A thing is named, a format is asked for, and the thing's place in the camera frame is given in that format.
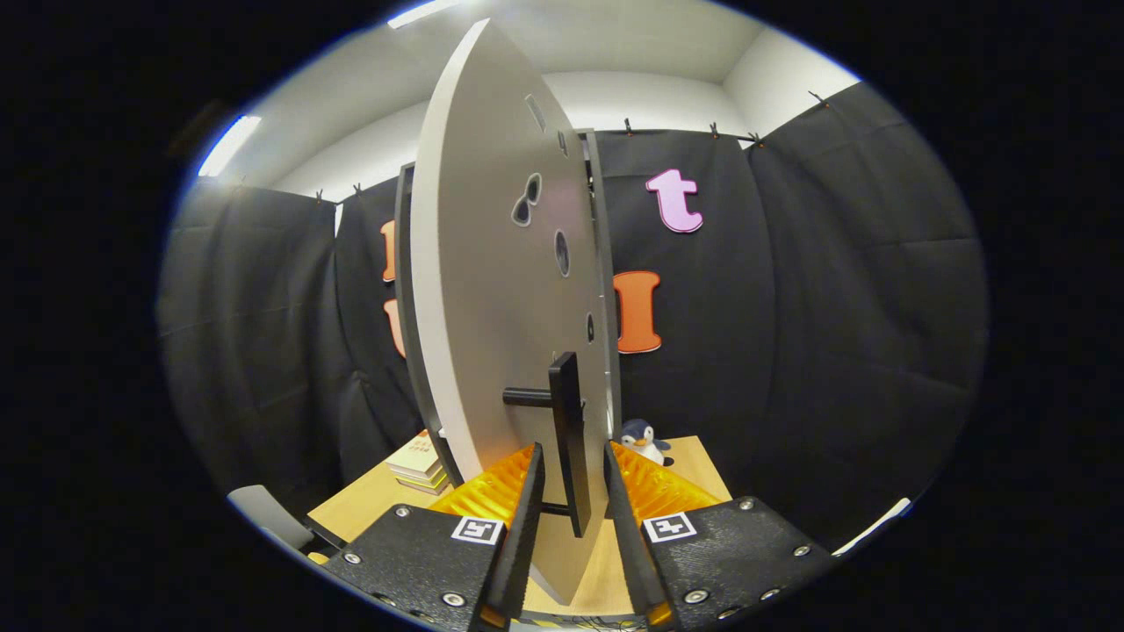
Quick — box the white panel edge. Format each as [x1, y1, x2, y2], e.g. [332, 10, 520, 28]
[832, 498, 914, 557]

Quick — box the beige shoe cabinet door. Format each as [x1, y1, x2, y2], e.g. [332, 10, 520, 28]
[410, 18, 613, 607]

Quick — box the dark grey shoe cabinet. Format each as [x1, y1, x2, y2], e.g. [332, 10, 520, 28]
[393, 127, 624, 488]

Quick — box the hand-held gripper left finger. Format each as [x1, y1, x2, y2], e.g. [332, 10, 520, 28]
[321, 443, 547, 632]

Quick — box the black backdrop cloth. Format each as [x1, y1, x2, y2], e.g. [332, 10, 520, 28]
[158, 82, 991, 549]

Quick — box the small penguin plush toy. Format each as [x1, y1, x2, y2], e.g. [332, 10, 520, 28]
[620, 419, 674, 467]

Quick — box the black door handle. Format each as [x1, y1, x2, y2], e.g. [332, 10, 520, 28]
[502, 352, 591, 538]

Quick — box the wide ceiling light panel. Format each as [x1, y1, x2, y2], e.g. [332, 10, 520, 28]
[387, 0, 462, 29]

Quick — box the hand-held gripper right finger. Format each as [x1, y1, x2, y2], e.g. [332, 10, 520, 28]
[602, 439, 833, 632]

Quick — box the long ceiling light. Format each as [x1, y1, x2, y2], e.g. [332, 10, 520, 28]
[197, 115, 263, 177]

